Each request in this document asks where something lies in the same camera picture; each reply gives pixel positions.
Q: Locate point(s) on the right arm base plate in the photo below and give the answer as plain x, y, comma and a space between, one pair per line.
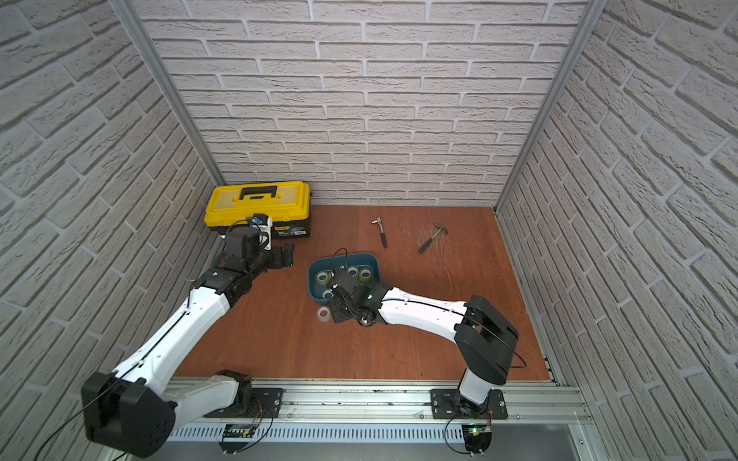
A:
447, 404

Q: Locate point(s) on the left green circuit board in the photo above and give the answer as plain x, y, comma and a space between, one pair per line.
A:
240, 433

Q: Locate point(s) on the corner aluminium post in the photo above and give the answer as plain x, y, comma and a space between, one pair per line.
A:
590, 18
134, 27

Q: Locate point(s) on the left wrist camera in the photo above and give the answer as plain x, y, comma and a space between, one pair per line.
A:
264, 223

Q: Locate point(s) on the yellow black toolbox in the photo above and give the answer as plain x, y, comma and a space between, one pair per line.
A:
287, 204

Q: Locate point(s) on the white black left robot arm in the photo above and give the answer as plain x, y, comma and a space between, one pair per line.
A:
130, 409

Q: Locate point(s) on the right circuit board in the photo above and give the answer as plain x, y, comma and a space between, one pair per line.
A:
477, 439

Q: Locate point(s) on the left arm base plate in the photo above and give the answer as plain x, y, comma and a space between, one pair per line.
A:
268, 401

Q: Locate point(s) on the right corner aluminium post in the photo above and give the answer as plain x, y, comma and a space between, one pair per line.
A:
590, 18

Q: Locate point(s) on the red black ratchet wrench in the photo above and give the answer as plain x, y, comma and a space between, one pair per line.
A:
378, 222

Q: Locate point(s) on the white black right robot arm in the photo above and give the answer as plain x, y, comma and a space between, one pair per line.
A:
485, 338

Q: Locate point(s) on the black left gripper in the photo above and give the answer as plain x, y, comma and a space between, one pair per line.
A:
277, 256

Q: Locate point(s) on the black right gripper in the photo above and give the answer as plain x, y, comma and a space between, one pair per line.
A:
336, 314

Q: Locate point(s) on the left corner aluminium post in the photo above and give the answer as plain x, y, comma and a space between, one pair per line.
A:
134, 27

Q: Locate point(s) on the teal plastic storage box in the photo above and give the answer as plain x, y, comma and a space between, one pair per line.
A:
342, 260

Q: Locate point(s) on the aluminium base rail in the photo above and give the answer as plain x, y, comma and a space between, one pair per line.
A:
389, 411

